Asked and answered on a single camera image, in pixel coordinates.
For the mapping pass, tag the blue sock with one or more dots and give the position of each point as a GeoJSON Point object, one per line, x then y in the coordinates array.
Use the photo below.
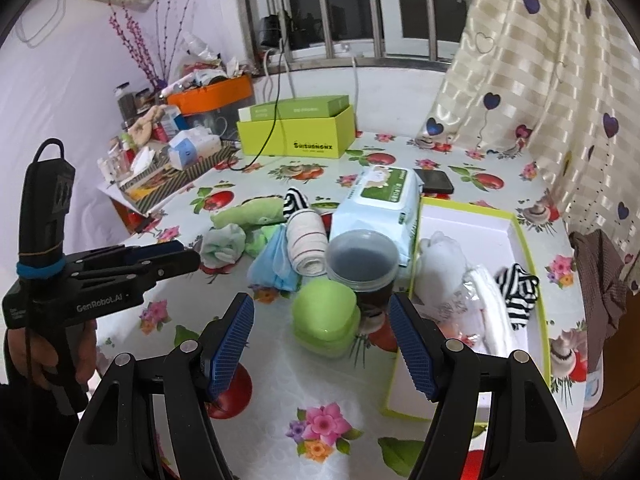
{"type": "Point", "coordinates": [272, 265]}

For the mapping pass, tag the purple flower branches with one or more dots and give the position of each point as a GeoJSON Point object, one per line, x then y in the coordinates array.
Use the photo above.
{"type": "Point", "coordinates": [161, 80]}

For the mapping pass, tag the blue white tissue packs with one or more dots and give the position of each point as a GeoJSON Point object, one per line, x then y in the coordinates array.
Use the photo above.
{"type": "Point", "coordinates": [192, 147]}

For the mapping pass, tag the person's left hand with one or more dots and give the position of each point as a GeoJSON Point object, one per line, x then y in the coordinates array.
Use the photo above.
{"type": "Point", "coordinates": [22, 360]}

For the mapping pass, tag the wet wipes pack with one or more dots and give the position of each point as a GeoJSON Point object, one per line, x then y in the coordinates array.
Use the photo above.
{"type": "Point", "coordinates": [370, 220]}

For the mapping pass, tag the cream heart print curtain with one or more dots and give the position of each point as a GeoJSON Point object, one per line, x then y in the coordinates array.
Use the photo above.
{"type": "Point", "coordinates": [540, 85]}

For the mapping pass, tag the orange storage box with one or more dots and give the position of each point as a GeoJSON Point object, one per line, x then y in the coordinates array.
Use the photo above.
{"type": "Point", "coordinates": [215, 95]}

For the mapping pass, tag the green plush sock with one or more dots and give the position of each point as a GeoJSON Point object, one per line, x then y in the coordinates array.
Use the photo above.
{"type": "Point", "coordinates": [245, 215]}

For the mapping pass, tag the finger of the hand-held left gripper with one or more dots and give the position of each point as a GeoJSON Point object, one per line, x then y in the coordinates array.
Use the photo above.
{"type": "Point", "coordinates": [160, 251]}
{"type": "Point", "coordinates": [175, 262]}

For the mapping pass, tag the mint green white sock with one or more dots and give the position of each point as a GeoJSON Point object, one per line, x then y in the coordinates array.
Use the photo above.
{"type": "Point", "coordinates": [222, 247]}

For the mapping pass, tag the lime green cardboard box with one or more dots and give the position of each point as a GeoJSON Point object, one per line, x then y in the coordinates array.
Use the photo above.
{"type": "Point", "coordinates": [300, 130]}

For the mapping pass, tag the green round plastic case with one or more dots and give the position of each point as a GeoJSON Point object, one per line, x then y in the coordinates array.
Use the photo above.
{"type": "Point", "coordinates": [322, 312]}

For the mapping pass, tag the floral fruit print tablecloth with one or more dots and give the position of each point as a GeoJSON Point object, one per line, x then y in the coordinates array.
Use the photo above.
{"type": "Point", "coordinates": [280, 395]}

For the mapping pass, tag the black phone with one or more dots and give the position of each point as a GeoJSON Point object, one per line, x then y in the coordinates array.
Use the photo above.
{"type": "Point", "coordinates": [435, 181]}

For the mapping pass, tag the clear plastic packet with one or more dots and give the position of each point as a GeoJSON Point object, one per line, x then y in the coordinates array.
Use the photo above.
{"type": "Point", "coordinates": [480, 305]}

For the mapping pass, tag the small clear bottle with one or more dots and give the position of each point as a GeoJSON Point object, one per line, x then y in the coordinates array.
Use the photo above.
{"type": "Point", "coordinates": [112, 165]}

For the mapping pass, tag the white tray with green rim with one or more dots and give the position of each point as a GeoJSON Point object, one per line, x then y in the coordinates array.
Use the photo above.
{"type": "Point", "coordinates": [475, 230]}

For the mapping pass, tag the small black white striped sock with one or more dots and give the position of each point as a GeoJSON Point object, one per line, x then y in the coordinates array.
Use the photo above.
{"type": "Point", "coordinates": [296, 202]}

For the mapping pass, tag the beige plush toy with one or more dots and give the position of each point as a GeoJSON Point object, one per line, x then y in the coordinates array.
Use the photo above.
{"type": "Point", "coordinates": [145, 127]}

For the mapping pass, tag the white striped towel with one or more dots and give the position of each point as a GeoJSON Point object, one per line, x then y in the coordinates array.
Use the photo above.
{"type": "Point", "coordinates": [307, 242]}

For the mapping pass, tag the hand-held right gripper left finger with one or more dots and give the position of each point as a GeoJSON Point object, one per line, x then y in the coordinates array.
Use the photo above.
{"type": "Point", "coordinates": [230, 345]}

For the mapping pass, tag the white paper sheet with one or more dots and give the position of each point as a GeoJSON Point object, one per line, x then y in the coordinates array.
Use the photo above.
{"type": "Point", "coordinates": [112, 192]}

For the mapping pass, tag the clear round plastic container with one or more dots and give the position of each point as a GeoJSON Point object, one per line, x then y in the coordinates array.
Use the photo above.
{"type": "Point", "coordinates": [360, 260]}

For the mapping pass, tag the clear plastic bag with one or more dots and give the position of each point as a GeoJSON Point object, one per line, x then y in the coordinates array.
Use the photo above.
{"type": "Point", "coordinates": [197, 45]}

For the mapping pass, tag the white tissue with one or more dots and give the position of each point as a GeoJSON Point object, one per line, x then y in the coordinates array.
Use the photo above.
{"type": "Point", "coordinates": [142, 160]}

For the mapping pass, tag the window with metal bars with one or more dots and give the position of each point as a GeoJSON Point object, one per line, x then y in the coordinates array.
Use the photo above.
{"type": "Point", "coordinates": [372, 10]}

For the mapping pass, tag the brown checkered cloth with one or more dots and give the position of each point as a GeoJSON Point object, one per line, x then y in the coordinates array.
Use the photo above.
{"type": "Point", "coordinates": [597, 280]}

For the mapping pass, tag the wooden cabinet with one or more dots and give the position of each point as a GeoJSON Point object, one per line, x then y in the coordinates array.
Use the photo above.
{"type": "Point", "coordinates": [600, 435]}

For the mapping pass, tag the bright green sock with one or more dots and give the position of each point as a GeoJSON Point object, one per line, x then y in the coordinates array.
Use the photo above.
{"type": "Point", "coordinates": [260, 240]}

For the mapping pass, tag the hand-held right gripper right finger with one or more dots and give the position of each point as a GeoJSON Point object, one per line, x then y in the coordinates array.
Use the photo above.
{"type": "Point", "coordinates": [412, 345]}

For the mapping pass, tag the black power adapter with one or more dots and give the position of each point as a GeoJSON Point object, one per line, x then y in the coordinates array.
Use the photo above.
{"type": "Point", "coordinates": [270, 32]}

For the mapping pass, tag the black yellow striped tray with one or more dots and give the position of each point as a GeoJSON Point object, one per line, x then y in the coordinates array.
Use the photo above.
{"type": "Point", "coordinates": [170, 182]}

